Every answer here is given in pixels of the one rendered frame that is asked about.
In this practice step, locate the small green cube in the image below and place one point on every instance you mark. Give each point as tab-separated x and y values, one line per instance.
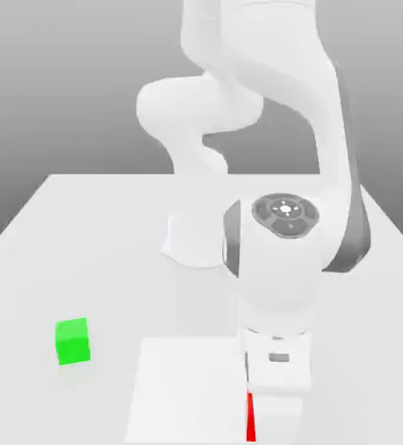
72	342

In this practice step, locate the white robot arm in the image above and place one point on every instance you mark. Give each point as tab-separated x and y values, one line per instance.
285	139

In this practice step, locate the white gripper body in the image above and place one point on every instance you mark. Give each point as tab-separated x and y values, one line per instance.
281	377

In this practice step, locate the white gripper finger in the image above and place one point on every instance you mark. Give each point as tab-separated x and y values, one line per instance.
279	420

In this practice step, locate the small red cube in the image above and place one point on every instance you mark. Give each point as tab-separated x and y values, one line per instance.
250	419

